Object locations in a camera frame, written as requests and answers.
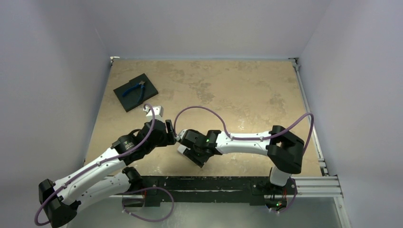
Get blue handled pliers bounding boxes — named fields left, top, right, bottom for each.
left=122, top=81, right=145, bottom=104

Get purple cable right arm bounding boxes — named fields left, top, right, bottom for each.
left=173, top=106, right=315, bottom=215

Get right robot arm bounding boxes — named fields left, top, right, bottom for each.
left=176, top=125, right=305, bottom=193

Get black square pad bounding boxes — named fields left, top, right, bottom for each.
left=114, top=73, right=159, bottom=112

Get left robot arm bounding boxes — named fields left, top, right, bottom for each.
left=34, top=119, right=176, bottom=228

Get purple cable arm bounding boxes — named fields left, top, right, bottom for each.
left=173, top=106, right=315, bottom=215
left=34, top=103, right=156, bottom=227

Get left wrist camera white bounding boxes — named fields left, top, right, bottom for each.
left=143, top=105, right=164, bottom=122

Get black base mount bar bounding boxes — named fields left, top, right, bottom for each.
left=142, top=176, right=297, bottom=207

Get white remote control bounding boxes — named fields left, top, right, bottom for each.
left=177, top=144, right=189, bottom=156

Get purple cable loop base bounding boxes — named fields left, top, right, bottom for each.
left=121, top=186, right=175, bottom=223

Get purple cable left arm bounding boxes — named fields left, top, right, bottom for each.
left=34, top=103, right=156, bottom=227

